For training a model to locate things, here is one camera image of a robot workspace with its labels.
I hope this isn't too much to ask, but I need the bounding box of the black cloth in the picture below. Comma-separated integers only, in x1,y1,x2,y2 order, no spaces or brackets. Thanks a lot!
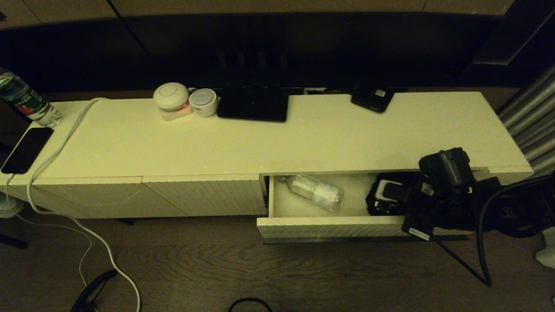
366,172,423,216

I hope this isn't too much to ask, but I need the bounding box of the dark long cabinet handle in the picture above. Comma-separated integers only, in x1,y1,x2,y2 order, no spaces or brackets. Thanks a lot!
264,235,470,243

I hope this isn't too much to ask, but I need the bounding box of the clear plastic water bottle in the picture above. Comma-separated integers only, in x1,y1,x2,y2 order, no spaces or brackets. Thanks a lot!
277,175,345,213

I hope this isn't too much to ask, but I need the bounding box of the white slatted drawer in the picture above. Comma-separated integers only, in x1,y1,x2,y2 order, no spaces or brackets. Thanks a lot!
257,171,512,243

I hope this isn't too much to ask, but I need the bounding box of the long white tv cabinet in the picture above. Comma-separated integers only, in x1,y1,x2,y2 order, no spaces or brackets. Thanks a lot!
0,91,534,219

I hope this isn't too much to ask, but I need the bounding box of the small black labelled device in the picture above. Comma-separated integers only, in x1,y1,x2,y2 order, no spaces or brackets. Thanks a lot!
350,88,394,114

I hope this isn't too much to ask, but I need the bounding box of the white sheer curtain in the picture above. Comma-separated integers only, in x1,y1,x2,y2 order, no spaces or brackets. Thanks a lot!
535,225,555,269

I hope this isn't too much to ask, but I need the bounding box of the grey curtain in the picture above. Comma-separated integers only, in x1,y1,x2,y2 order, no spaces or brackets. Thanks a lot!
496,65,555,174

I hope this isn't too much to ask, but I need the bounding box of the black flat box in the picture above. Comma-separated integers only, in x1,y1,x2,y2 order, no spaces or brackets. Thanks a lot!
217,84,290,123

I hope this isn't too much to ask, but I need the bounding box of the large black television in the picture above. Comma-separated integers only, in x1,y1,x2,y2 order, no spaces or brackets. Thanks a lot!
124,13,503,91

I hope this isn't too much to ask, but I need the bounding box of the small white round device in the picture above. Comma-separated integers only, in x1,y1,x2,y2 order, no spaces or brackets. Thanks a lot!
189,88,219,117

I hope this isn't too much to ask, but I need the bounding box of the large white round device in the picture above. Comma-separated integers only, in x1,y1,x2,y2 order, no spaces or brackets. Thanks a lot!
153,82,193,122

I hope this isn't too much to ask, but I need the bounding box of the black smartphone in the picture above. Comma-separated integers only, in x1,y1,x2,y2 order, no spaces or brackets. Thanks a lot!
1,127,55,175

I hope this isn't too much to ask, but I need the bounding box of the black floor foot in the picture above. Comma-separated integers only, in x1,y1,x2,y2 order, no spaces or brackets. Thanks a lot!
0,234,29,250

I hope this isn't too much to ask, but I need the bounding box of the water bottle green red label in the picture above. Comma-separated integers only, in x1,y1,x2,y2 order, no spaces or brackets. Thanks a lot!
0,67,64,129

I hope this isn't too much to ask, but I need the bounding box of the white round floor object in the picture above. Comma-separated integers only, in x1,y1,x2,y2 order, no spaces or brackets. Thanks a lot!
0,193,22,219

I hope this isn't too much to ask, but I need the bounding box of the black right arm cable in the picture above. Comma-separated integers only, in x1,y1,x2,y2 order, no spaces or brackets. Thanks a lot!
434,175,555,287

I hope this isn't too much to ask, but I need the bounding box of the black cable with plug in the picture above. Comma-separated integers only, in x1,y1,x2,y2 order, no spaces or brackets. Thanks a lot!
229,297,273,312

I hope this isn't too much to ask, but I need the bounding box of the black coiled cable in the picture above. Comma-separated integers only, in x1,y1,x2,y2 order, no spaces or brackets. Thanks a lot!
71,270,118,312

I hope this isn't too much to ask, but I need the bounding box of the thick white cable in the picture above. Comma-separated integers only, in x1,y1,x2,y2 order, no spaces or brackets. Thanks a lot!
27,97,142,312

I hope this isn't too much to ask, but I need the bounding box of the thin white cable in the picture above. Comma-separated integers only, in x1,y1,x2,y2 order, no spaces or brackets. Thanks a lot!
4,173,94,289

